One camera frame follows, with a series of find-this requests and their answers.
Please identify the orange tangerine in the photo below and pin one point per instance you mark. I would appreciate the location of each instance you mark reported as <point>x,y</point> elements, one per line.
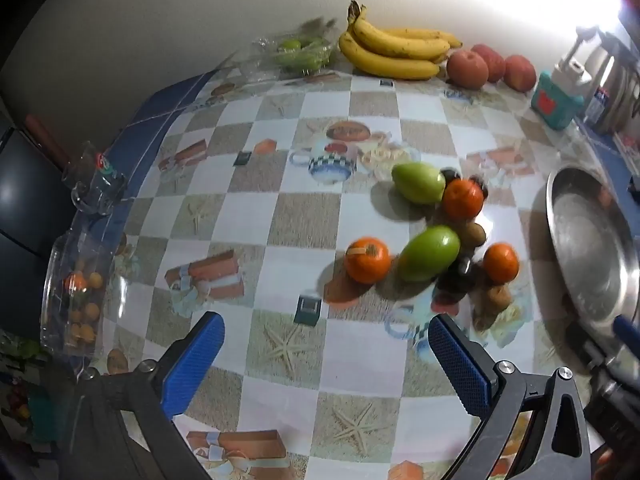
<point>501,263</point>
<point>463,200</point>

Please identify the clear box of green fruit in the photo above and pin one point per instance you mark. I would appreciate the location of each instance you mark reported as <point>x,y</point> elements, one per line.
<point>303,51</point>

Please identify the far red apple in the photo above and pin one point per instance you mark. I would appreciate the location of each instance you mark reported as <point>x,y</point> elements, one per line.
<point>519,74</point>

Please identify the dark plum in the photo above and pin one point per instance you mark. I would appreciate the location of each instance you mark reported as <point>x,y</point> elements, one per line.
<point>460,277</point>
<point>480,182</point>
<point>450,174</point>

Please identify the yellow banana bunch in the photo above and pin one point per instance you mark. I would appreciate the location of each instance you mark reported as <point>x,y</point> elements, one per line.
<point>403,53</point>

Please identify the white power adapter lamp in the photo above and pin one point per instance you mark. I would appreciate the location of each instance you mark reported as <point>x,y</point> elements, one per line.
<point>569,75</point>

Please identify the front red apple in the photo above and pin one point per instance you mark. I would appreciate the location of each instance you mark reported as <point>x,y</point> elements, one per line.
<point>467,69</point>

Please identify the teal box with red crab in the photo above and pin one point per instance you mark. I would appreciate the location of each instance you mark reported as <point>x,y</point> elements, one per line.
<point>556,107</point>

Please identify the checkered printed tablecloth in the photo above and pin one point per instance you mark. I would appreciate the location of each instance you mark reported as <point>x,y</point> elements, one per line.
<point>243,199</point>

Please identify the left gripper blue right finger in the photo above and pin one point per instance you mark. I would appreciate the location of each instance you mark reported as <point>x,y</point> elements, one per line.
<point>465,363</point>

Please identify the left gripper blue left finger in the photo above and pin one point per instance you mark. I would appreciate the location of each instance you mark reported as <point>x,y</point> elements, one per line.
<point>186,362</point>

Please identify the middle red apple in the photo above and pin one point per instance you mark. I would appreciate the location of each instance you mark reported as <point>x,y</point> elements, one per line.
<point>495,62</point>

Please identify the red apple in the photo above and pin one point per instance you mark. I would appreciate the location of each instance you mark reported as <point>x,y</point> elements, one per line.
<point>467,69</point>
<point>519,74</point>
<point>495,62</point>

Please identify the large steel plate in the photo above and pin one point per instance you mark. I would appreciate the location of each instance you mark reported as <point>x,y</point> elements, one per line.
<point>598,261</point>

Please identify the orange with sticker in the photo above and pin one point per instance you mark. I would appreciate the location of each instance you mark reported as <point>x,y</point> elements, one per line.
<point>367,260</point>

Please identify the clear box of kumquats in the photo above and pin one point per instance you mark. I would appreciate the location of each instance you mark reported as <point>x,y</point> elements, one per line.
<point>75,294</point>

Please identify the stainless steel kettle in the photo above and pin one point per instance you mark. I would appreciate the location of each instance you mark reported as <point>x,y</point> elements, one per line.
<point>613,97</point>

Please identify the glass mug with sticker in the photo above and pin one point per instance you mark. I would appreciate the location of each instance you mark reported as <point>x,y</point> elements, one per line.
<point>96,186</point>

